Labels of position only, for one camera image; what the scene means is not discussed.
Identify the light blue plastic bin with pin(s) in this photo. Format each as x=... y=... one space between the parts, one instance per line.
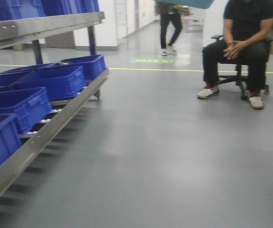
x=201 y=4

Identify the left steel shelf rack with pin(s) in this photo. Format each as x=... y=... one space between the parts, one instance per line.
x=18 y=31

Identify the blue bin far end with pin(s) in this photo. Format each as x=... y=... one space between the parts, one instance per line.
x=86 y=66

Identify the blue bin third row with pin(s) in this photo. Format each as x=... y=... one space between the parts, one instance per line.
x=59 y=83

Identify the blue bin second row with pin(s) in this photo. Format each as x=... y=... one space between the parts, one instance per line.
x=29 y=105

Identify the black office chair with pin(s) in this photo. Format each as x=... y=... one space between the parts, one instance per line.
x=239 y=79

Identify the seated person in black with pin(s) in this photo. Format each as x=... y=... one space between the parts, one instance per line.
x=247 y=25

